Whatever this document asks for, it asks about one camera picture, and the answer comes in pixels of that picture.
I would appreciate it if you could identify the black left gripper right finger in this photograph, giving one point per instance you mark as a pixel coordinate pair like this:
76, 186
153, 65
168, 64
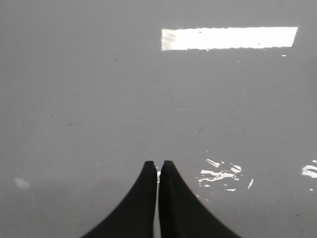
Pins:
181, 214

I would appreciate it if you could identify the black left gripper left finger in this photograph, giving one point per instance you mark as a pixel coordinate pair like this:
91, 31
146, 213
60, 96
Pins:
134, 215

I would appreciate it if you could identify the white whiteboard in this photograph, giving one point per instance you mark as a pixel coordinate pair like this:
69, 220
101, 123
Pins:
91, 89

